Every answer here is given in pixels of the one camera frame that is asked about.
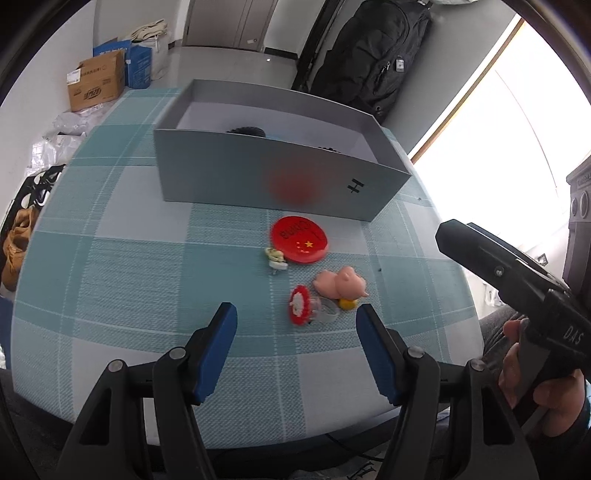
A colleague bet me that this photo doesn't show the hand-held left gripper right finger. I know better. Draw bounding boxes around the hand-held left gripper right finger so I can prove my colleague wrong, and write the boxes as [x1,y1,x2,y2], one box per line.
[355,305,539,480]

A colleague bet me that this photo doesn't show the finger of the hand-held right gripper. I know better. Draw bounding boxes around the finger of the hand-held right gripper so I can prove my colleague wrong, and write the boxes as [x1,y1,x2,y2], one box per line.
[466,222,561,280]
[435,220,566,308]

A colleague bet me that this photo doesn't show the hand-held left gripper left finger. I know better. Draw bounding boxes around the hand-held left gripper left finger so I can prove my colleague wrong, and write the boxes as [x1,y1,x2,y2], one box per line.
[55,302,238,480]

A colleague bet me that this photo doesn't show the red mushroom clear ring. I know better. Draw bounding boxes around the red mushroom clear ring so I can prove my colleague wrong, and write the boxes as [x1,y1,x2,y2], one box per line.
[288,285,343,328]

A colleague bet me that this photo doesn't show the grey cardboard box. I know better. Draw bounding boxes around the grey cardboard box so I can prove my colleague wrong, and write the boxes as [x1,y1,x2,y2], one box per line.
[153,78,413,223]

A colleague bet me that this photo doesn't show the person's right hand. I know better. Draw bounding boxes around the person's right hand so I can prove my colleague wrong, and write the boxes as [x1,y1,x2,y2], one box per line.
[499,318,591,437]

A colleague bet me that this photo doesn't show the person's grey trouser leg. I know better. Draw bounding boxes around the person's grey trouser leg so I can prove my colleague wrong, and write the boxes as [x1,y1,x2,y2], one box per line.
[478,307,525,370]

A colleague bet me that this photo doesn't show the pink pig toy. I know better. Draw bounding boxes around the pink pig toy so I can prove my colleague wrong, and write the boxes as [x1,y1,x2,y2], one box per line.
[314,267,369,300]

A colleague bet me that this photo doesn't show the grey appliance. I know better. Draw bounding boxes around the grey appliance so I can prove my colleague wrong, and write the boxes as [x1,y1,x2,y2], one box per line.
[566,154,591,289]

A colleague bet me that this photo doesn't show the small cartoon pin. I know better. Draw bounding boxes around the small cartoon pin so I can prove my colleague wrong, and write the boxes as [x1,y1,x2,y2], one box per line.
[264,247,289,272]

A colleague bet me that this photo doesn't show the red round badge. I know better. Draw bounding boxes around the red round badge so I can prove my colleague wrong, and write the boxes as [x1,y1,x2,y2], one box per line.
[270,215,329,265]

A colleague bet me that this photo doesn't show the black backpack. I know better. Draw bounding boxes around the black backpack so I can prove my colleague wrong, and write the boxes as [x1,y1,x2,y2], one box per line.
[310,0,432,124]

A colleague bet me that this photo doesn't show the tan boot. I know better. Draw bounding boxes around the tan boot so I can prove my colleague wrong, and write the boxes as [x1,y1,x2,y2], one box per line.
[9,208,40,250]
[1,235,28,292]

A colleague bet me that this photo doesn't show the black white sneakers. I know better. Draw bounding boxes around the black white sneakers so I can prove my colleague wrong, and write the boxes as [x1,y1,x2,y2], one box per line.
[0,164,65,232]

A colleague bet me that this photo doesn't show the white plastic bag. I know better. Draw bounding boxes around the white plastic bag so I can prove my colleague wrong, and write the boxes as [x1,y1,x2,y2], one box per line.
[28,134,83,169]

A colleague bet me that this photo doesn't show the black metal rack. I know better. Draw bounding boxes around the black metal rack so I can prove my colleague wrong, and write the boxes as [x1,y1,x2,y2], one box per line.
[292,0,343,93]

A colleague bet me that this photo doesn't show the grey plastic bag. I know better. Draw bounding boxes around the grey plastic bag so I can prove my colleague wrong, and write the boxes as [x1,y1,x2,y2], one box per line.
[51,104,112,137]

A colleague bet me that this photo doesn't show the brown cardboard box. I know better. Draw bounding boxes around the brown cardboard box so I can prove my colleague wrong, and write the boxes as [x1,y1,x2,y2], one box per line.
[66,50,126,113]

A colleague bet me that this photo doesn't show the blue cardboard box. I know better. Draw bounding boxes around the blue cardboard box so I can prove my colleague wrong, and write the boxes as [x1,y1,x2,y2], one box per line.
[93,39,153,90]

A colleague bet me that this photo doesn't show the cream tote bag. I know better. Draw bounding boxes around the cream tote bag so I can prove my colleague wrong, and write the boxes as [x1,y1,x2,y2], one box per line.
[127,19,169,81]

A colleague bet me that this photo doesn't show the grey door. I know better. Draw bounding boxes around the grey door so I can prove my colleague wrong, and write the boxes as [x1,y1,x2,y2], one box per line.
[185,0,278,51]

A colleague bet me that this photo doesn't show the window frame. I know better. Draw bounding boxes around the window frame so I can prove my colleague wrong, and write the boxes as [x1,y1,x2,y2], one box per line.
[409,18,591,167]

